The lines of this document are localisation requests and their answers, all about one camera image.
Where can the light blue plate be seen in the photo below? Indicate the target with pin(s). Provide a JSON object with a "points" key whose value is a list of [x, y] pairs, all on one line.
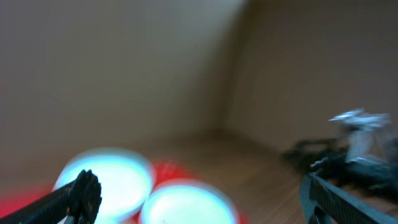
{"points": [[185, 201], [126, 177]]}

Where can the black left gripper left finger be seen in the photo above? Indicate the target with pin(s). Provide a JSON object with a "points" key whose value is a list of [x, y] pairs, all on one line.
{"points": [[77, 202]]}

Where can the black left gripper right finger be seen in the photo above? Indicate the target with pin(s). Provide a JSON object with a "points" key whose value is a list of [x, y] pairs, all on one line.
{"points": [[324, 203]]}

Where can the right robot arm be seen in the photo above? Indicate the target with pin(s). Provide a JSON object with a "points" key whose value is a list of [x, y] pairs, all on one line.
{"points": [[363, 154]]}

